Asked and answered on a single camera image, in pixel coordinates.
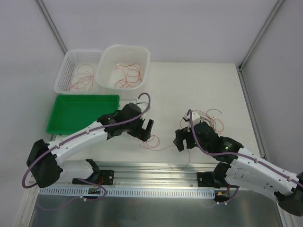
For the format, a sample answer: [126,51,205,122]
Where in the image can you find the white plastic tub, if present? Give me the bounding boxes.
[96,44,151,100]

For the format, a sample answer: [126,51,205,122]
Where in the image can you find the left aluminium frame post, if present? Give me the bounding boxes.
[35,0,68,55]

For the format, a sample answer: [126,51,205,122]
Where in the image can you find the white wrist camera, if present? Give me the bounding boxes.
[182,112,202,131]
[136,99,148,112]

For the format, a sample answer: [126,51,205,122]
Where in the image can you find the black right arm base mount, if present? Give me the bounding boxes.
[196,172,229,189]

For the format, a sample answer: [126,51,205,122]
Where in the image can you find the white perforated basket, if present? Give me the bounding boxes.
[53,49,102,95]

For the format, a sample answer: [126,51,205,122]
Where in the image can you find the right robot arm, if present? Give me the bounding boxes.
[173,122,303,217]

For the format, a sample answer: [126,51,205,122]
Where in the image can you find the right aluminium frame post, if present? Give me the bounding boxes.
[238,0,285,72]

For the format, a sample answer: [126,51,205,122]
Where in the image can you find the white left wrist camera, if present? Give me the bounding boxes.
[136,99,148,112]

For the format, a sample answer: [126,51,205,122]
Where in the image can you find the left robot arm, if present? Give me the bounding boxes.
[21,102,154,188]

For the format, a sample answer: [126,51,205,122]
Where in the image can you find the pink cable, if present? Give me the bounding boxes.
[71,63,97,92]

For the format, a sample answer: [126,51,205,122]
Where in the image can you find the aluminium frame post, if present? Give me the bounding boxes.
[35,0,68,55]
[238,0,285,72]

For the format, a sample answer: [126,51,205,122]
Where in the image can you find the green plastic tray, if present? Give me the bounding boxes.
[46,95,120,135]

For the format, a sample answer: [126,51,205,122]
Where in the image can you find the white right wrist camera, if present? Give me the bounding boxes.
[182,112,202,131]

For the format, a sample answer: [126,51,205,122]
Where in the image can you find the white slotted cable duct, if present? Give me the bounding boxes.
[40,186,215,199]

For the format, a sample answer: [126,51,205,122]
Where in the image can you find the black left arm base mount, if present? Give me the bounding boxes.
[72,170,115,186]

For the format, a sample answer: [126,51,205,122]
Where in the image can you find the orange cable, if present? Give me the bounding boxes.
[114,62,143,89]
[138,108,225,171]

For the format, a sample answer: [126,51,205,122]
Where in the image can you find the aluminium extrusion rail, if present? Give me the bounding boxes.
[50,159,216,188]

